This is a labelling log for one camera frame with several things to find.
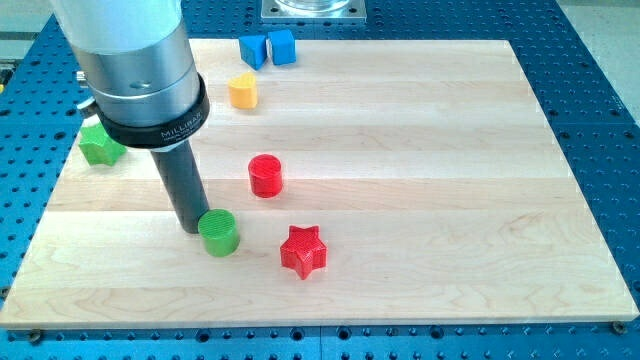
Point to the green cylinder block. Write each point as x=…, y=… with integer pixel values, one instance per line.
x=219, y=231

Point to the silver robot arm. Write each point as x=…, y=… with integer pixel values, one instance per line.
x=139, y=66

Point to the red cylinder block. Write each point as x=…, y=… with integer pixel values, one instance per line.
x=265, y=174

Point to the red star block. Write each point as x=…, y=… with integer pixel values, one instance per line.
x=303, y=251

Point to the light wooden board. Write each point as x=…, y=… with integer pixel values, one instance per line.
x=440, y=190

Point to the yellow heart block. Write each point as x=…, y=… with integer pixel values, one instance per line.
x=243, y=93

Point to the blue cube block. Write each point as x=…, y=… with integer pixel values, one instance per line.
x=283, y=47

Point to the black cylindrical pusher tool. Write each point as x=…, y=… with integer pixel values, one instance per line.
x=180, y=176

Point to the blue triangle block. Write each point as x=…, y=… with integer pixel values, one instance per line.
x=253, y=50

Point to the green star block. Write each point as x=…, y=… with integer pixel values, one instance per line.
x=98, y=148

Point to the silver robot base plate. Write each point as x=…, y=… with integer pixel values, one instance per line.
x=313, y=9

